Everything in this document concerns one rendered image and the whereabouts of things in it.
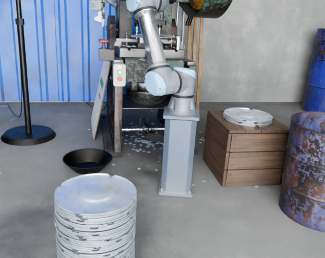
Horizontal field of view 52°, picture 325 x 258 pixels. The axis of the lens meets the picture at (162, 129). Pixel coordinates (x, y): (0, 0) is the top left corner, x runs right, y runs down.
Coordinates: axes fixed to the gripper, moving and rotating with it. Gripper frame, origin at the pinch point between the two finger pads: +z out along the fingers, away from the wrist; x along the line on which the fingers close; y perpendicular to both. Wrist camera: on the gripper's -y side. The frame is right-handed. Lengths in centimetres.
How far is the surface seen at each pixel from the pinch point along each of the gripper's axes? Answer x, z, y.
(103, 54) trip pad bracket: 3.2, 17.2, 0.3
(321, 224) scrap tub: 104, 80, -95
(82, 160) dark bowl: 15, 83, 14
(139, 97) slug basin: -9, 47, -25
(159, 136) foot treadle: 14, 68, -36
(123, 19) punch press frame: -39.9, -3.0, -16.2
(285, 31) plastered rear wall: -138, 3, -210
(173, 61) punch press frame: 1.2, 20.8, -45.3
